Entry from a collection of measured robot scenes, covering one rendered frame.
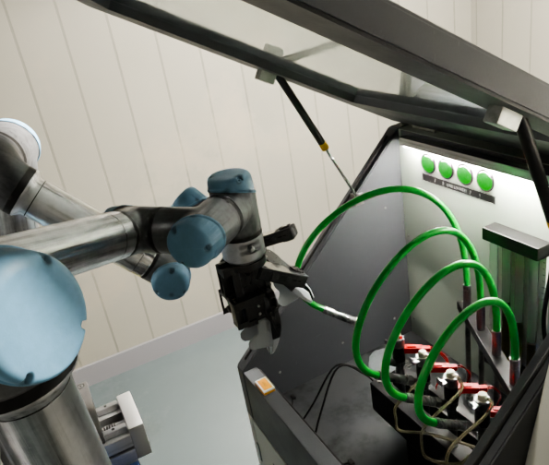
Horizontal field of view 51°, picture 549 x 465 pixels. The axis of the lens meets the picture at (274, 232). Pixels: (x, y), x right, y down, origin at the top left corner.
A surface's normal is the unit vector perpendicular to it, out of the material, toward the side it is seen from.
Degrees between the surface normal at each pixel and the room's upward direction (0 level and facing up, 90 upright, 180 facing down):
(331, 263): 90
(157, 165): 90
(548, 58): 90
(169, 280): 90
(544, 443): 76
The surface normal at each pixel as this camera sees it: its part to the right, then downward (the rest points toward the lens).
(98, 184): 0.44, 0.31
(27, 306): 0.88, -0.08
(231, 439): -0.15, -0.90
